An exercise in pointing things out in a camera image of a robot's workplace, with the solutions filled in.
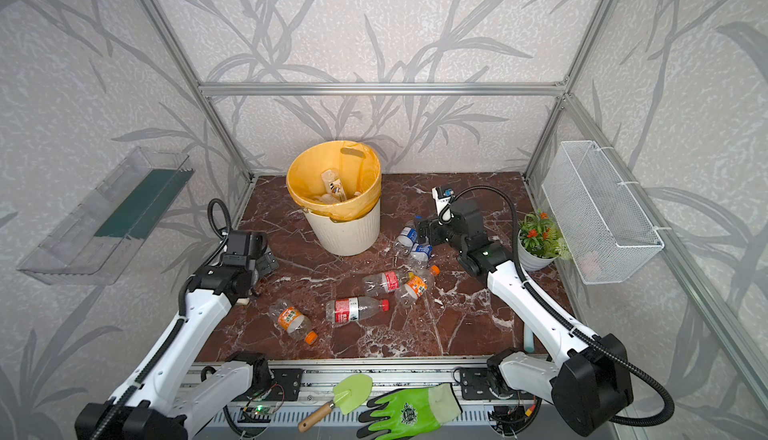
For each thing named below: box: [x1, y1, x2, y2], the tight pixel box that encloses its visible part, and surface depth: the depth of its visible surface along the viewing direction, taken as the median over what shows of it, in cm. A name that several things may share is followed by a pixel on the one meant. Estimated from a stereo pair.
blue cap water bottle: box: [394, 215, 423, 256], surface depth 98 cm
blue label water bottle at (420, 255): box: [410, 243, 433, 270], surface depth 96 cm
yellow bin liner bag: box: [286, 140, 382, 222], surface depth 93 cm
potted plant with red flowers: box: [518, 210, 570, 271], surface depth 86 cm
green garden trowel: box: [298, 373, 373, 433], surface depth 73 cm
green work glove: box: [356, 383, 461, 440], surface depth 70 cm
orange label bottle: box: [269, 299, 318, 344], surface depth 82 cm
